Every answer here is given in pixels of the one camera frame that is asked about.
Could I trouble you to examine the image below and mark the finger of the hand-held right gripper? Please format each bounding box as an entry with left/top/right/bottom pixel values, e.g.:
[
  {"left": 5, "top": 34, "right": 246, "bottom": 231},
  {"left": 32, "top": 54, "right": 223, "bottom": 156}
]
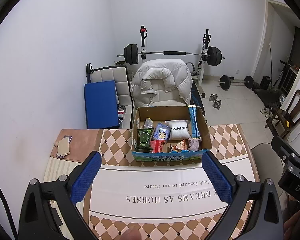
[{"left": 271, "top": 135, "right": 300, "bottom": 165}]

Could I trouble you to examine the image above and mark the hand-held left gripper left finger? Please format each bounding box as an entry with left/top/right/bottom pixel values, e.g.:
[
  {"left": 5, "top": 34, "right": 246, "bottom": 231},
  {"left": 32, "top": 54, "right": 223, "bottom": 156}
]
[{"left": 19, "top": 151, "right": 102, "bottom": 240}]

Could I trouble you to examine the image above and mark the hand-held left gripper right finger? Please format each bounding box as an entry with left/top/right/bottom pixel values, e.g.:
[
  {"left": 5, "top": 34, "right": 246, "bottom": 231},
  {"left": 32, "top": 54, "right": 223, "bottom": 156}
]
[{"left": 201, "top": 151, "right": 283, "bottom": 240}]

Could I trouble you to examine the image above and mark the grey sock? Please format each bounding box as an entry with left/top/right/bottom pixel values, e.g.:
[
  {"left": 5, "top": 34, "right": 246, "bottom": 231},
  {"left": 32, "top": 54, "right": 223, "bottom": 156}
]
[{"left": 187, "top": 137, "right": 202, "bottom": 152}]

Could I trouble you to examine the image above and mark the orange cartoon snack packet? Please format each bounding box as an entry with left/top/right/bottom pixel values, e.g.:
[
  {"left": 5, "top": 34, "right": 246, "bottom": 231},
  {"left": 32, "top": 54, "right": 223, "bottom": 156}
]
[{"left": 169, "top": 140, "right": 190, "bottom": 153}]

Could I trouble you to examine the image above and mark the cardboard box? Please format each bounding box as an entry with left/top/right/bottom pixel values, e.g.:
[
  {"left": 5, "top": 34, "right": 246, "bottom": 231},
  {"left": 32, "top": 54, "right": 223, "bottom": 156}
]
[{"left": 131, "top": 105, "right": 212, "bottom": 164}]

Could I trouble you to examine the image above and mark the white pillow pouch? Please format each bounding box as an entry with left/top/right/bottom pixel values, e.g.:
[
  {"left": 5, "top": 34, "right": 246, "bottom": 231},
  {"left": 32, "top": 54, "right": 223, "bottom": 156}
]
[{"left": 165, "top": 120, "right": 190, "bottom": 140}]

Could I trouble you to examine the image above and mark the long blue stick packet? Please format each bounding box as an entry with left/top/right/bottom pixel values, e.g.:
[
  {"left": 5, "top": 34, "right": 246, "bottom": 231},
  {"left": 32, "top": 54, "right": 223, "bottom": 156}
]
[{"left": 188, "top": 105, "right": 201, "bottom": 139}]

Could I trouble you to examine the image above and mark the red snack packet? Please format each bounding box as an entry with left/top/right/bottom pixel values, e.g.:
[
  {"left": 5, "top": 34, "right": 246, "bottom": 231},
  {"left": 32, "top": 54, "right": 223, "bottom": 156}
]
[{"left": 150, "top": 140, "right": 167, "bottom": 153}]

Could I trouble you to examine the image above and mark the green snack packet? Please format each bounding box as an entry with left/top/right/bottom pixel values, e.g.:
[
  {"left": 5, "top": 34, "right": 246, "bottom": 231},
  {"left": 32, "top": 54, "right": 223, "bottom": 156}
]
[{"left": 136, "top": 128, "right": 154, "bottom": 153}]

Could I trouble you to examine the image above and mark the blue cartoon tissue pack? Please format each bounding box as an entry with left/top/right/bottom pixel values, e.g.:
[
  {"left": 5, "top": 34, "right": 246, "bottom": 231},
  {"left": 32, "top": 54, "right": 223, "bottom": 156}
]
[{"left": 152, "top": 122, "right": 170, "bottom": 141}]

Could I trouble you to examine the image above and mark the person's right hand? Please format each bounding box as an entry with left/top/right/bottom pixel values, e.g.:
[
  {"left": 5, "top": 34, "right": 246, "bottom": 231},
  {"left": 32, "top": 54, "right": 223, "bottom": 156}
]
[{"left": 284, "top": 196, "right": 300, "bottom": 240}]

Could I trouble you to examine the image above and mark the person's left hand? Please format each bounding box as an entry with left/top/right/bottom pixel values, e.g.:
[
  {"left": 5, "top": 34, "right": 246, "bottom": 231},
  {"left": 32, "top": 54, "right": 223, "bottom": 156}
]
[{"left": 122, "top": 227, "right": 143, "bottom": 240}]

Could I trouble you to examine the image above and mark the grey round seat chair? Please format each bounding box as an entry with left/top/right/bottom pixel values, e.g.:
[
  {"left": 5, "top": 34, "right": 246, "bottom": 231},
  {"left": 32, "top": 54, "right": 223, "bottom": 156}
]
[{"left": 250, "top": 143, "right": 285, "bottom": 198}]

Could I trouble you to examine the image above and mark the dark wooden chair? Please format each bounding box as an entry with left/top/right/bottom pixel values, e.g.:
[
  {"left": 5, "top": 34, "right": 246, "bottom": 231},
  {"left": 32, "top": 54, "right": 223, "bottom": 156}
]
[{"left": 265, "top": 89, "right": 300, "bottom": 140}]

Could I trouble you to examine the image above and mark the flat cardboard piece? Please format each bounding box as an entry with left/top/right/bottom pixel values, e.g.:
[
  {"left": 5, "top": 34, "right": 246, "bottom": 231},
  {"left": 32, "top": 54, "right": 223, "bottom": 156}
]
[{"left": 58, "top": 139, "right": 70, "bottom": 156}]

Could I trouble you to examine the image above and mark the purple phone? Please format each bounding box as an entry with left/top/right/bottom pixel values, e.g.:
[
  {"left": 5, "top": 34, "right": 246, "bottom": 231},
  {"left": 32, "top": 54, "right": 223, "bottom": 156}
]
[{"left": 56, "top": 135, "right": 72, "bottom": 158}]

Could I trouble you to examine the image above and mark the black exercise machine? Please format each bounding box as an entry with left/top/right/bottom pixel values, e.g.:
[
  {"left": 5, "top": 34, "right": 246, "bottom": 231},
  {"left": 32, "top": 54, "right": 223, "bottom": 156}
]
[{"left": 252, "top": 60, "right": 294, "bottom": 108}]

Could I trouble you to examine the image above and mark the checkered printed tablecloth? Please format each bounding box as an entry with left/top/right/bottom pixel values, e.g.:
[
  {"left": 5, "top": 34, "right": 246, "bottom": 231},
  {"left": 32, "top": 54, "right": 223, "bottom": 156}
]
[{"left": 89, "top": 124, "right": 259, "bottom": 240}]

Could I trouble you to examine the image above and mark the blue folded mat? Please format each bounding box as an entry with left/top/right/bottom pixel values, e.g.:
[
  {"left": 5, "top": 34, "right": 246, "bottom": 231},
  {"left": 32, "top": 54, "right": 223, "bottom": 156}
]
[{"left": 84, "top": 80, "right": 120, "bottom": 130}]

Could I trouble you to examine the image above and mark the black blue weight bench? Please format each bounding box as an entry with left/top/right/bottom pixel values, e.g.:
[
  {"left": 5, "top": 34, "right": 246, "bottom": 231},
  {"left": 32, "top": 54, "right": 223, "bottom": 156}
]
[{"left": 186, "top": 62, "right": 205, "bottom": 117}]

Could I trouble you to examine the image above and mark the short barbell with black plates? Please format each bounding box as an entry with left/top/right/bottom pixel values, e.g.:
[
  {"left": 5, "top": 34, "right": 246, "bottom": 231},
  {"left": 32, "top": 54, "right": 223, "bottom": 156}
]
[{"left": 217, "top": 75, "right": 254, "bottom": 90}]

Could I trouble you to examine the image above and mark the white padded chair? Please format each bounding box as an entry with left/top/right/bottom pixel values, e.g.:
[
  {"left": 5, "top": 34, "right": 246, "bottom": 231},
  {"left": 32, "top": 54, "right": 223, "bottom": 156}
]
[{"left": 91, "top": 66, "right": 133, "bottom": 113}]

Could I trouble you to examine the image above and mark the white down jacket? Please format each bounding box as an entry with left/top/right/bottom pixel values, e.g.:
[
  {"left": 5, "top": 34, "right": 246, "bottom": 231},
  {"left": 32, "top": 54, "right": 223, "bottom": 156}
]
[{"left": 130, "top": 59, "right": 193, "bottom": 109}]

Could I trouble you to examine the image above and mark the white barbell rack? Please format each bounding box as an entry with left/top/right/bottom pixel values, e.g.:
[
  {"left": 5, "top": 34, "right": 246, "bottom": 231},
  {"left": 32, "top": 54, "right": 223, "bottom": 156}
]
[{"left": 139, "top": 25, "right": 213, "bottom": 98}]

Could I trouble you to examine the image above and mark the long barbell with black plates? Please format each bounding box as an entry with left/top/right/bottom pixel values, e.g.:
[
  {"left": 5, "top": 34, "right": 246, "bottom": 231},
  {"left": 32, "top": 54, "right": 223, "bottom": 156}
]
[{"left": 116, "top": 44, "right": 225, "bottom": 67}]

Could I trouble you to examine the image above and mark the white door frame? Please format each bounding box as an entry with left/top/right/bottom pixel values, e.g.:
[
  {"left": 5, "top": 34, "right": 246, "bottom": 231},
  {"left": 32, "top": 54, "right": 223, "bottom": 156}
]
[{"left": 252, "top": 0, "right": 300, "bottom": 90}]

